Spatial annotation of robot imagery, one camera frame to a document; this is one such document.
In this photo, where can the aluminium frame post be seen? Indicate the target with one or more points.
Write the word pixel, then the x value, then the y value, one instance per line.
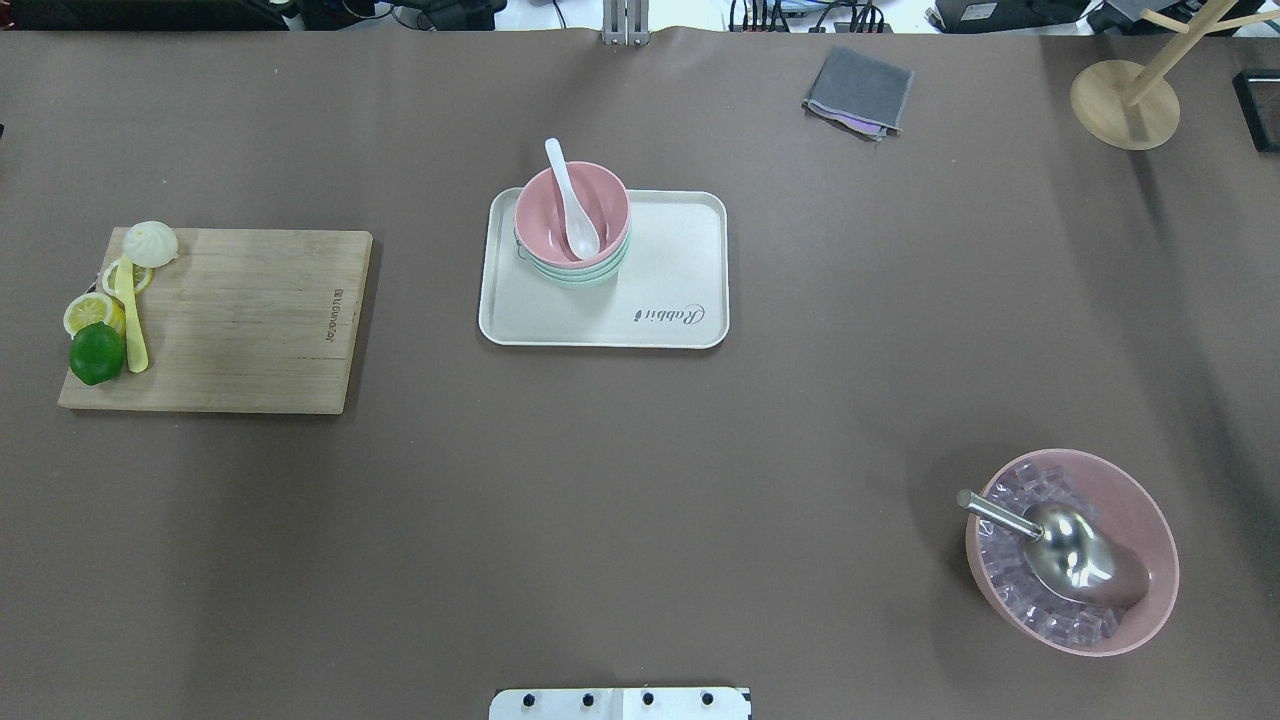
pixel 626 22

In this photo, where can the metal ice scoop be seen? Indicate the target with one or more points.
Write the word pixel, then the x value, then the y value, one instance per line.
pixel 1067 554

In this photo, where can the white calibration plate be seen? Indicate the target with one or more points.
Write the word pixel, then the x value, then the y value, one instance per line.
pixel 694 702

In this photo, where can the yellow plastic knife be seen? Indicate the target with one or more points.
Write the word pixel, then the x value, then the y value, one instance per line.
pixel 135 343

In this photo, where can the wooden mug tree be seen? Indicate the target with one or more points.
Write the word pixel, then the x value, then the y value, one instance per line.
pixel 1132 106

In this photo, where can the grey folded cloth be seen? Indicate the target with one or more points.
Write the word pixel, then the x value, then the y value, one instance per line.
pixel 864 94

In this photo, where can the pink bowl with ice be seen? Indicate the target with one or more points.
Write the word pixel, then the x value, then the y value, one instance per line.
pixel 1115 503

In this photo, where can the lemon half toy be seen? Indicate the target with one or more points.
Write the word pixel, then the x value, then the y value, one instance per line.
pixel 92 308

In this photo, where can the green toy lime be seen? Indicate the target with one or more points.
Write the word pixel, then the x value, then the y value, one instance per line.
pixel 97 354

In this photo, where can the lemon slice under knife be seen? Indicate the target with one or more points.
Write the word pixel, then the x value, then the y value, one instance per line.
pixel 142 277

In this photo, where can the bamboo cutting board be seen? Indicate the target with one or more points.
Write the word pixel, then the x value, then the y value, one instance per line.
pixel 245 321

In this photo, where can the green bowl stack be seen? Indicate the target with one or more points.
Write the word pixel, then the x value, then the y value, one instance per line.
pixel 583 277

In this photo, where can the white serving tray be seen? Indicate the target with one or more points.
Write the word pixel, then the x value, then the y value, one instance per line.
pixel 672 290

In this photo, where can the white toy steamed bun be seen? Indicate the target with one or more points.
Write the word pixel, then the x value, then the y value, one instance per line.
pixel 150 244

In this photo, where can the white ceramic spoon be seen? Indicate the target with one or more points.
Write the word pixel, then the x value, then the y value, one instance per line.
pixel 581 234

